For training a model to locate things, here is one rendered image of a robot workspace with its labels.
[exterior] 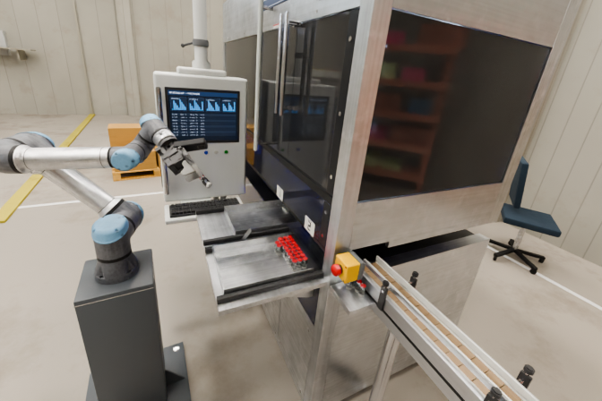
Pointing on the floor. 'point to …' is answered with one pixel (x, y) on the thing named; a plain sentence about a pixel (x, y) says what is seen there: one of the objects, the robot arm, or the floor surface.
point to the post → (353, 147)
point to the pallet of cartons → (118, 132)
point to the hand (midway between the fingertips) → (202, 175)
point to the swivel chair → (524, 219)
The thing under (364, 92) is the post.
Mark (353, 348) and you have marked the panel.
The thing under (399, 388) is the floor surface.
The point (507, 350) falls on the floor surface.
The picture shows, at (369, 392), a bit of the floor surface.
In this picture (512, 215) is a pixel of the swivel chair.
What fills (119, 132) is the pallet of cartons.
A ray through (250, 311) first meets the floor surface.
